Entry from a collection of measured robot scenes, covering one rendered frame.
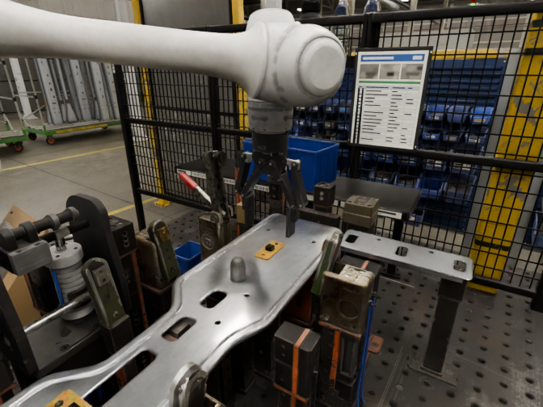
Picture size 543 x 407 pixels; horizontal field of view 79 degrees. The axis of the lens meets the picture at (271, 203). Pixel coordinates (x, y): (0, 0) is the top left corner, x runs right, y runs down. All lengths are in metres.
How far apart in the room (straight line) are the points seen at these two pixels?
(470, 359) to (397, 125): 0.69
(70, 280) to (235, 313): 0.29
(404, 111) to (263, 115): 0.61
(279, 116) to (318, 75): 0.21
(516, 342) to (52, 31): 1.25
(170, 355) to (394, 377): 0.58
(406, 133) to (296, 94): 0.74
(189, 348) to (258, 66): 0.42
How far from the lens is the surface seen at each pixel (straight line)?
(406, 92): 1.14
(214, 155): 0.78
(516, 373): 1.10
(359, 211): 0.91
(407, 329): 1.09
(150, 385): 0.53
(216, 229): 0.82
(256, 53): 0.47
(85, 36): 0.60
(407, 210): 0.99
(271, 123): 0.64
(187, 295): 0.66
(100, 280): 0.62
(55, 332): 0.73
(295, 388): 0.63
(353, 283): 0.62
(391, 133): 1.16
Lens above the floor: 1.39
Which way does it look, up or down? 22 degrees down
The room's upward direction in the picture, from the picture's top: straight up
